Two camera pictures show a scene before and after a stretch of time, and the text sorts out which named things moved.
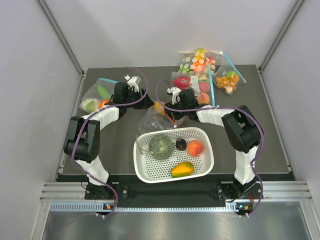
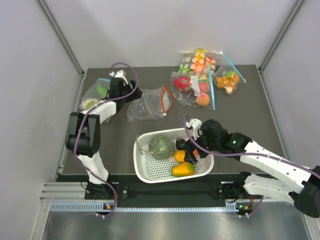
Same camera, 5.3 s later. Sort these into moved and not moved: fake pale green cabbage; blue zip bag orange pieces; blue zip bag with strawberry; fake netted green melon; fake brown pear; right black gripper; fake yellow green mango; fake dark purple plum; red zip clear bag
Moved: fake brown pear; red zip clear bag; right black gripper
Not moved: fake dark purple plum; blue zip bag orange pieces; fake netted green melon; fake yellow green mango; blue zip bag with strawberry; fake pale green cabbage
